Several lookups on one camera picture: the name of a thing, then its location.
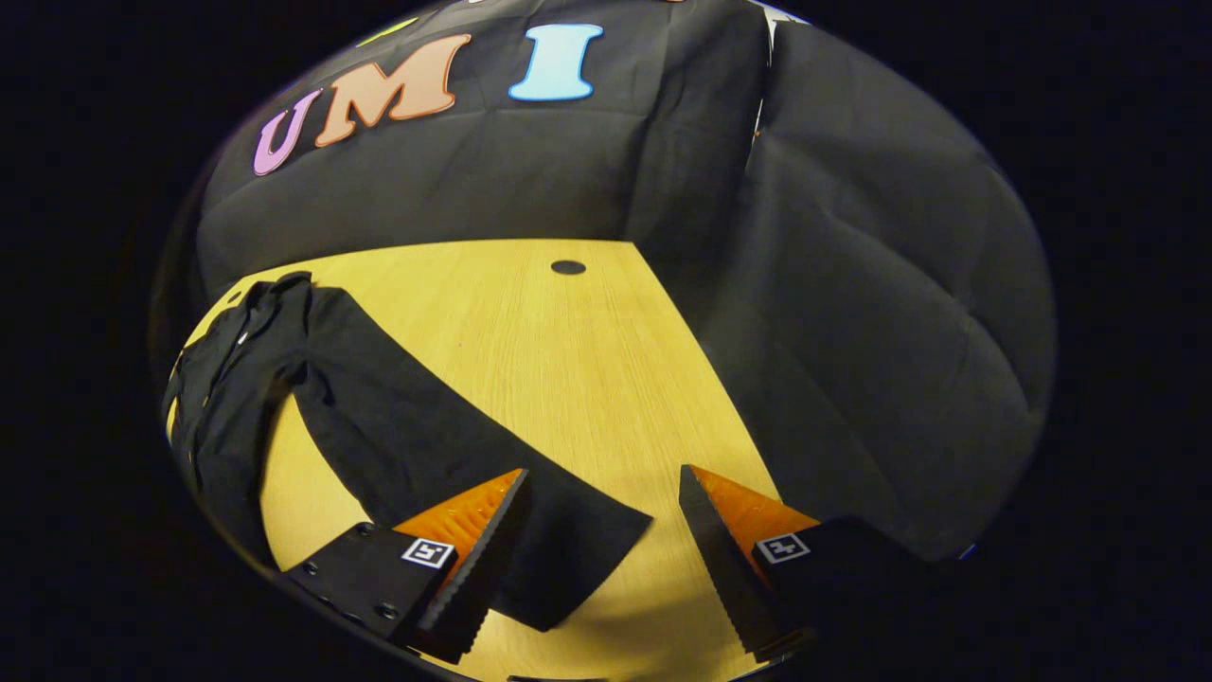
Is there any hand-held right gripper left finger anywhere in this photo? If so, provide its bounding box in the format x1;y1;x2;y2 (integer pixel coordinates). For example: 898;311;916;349
279;467;531;666

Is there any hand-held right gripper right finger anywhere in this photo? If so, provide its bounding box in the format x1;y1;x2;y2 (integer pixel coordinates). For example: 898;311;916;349
678;464;948;664

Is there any black buttoned shirt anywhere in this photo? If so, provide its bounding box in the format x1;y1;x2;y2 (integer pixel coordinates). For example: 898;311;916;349
161;272;654;634

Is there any black backdrop cloth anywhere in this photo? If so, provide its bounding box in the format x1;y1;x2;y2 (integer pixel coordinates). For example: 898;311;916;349
151;0;1059;569

